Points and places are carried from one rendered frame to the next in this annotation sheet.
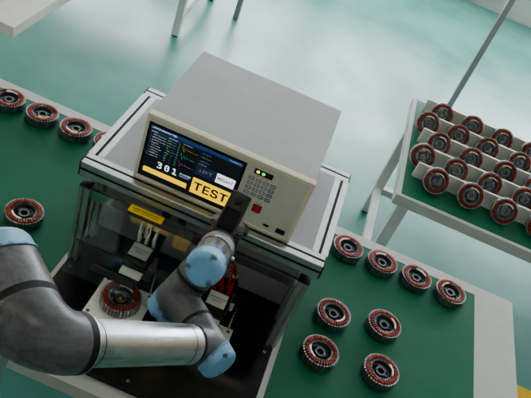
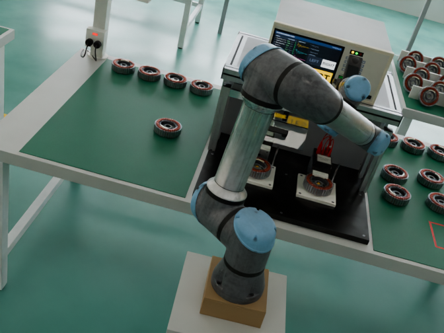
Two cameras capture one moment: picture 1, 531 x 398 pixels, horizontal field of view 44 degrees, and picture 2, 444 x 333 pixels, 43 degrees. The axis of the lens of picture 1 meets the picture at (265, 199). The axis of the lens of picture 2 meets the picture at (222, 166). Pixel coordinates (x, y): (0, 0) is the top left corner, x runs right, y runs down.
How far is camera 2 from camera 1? 0.85 m
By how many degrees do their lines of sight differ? 6
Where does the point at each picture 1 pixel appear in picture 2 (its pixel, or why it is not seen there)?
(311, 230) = (384, 99)
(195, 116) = (301, 24)
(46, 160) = (164, 99)
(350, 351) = (415, 195)
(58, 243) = (196, 144)
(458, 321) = not seen: outside the picture
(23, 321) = (308, 78)
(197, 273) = (355, 90)
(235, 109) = (322, 20)
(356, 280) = (400, 156)
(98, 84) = not seen: hidden behind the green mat
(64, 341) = (330, 91)
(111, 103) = not seen: hidden behind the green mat
